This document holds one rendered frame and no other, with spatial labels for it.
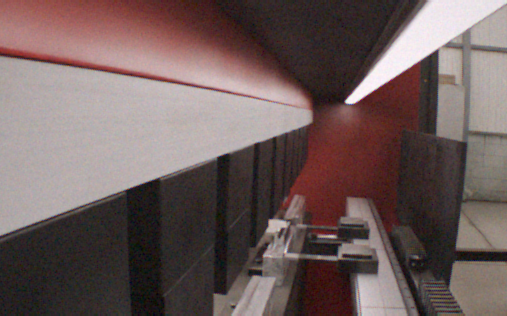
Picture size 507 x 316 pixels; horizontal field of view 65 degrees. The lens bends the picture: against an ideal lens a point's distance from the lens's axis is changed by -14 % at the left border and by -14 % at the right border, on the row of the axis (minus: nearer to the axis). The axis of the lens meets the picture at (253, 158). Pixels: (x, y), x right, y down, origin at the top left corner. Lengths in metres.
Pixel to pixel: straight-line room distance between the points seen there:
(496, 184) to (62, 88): 8.70
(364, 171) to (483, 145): 6.38
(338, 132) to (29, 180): 2.25
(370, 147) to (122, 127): 2.19
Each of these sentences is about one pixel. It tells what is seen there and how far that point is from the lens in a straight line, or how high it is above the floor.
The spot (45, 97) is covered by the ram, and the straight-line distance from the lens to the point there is 0.18.
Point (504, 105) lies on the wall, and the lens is 8.74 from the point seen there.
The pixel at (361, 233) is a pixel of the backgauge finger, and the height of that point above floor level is 1.01.
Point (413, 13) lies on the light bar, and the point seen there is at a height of 1.45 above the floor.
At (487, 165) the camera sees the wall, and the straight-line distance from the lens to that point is 8.71.
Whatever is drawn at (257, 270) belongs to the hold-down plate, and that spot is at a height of 0.90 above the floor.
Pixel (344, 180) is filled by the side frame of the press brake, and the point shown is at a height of 1.05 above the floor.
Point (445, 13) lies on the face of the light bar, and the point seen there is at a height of 1.45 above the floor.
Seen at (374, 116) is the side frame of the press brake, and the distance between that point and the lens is 2.38.
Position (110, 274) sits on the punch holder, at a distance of 0.24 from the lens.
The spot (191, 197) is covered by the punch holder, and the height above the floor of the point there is 1.32.
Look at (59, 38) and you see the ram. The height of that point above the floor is 1.41.
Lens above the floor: 1.38
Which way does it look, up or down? 6 degrees down
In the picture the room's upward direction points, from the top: 3 degrees clockwise
